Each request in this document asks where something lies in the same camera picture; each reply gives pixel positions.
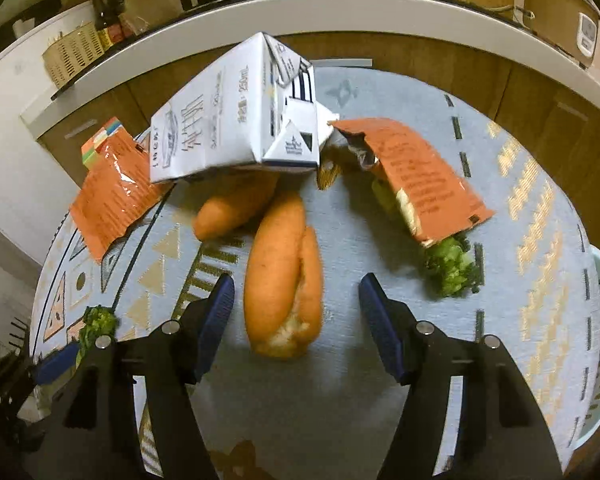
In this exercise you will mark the green leafy vegetable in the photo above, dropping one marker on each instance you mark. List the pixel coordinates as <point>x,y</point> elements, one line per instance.
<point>446,266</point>

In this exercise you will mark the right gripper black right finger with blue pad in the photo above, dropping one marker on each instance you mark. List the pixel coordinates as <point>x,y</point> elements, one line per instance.
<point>502,432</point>

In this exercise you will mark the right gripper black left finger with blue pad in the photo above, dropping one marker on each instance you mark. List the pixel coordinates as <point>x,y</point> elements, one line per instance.
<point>92,434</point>

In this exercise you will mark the white milk carton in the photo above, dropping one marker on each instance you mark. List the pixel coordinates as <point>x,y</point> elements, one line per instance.
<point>255,107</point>

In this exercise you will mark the dark sauce bottle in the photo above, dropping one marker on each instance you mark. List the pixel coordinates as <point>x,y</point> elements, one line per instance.
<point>107,25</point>

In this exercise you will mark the woven beige basket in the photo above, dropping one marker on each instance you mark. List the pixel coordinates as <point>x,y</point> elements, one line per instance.
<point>71,54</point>

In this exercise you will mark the orange snack wrapper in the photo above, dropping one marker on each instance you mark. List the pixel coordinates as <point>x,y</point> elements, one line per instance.
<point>434,201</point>
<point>116,191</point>

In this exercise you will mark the small green vegetable piece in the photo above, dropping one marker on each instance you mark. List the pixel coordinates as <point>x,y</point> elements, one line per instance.
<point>97,321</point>

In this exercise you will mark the beige rice cooker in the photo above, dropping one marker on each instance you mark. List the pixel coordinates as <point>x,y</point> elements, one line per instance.
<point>569,25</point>

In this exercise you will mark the long bread roll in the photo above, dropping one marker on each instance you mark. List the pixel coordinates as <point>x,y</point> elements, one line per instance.
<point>283,292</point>

